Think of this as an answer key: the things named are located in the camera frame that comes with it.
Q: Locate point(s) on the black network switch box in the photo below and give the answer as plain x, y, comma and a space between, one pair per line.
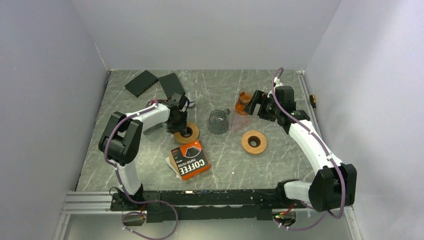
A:
141, 83

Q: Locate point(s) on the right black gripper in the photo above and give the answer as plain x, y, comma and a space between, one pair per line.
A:
261, 98

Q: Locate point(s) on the orange glass carafe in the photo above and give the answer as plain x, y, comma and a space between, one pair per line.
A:
244, 97

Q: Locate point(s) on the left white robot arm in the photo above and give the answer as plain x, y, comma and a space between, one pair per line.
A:
120, 140

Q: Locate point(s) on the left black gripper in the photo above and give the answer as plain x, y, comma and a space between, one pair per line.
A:
182, 127

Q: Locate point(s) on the orange coffee filter box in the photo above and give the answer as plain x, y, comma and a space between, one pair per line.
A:
188, 160

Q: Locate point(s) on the grey ribbed glass dripper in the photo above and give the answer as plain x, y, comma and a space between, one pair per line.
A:
154, 128

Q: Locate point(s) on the black flat box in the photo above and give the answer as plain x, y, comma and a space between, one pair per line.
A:
171, 84

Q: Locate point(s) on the yellow black screwdriver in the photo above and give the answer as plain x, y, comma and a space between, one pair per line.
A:
312, 100

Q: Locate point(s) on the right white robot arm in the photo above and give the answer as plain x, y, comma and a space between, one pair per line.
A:
334, 183

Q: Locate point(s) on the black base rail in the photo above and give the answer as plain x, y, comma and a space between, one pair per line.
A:
184, 205

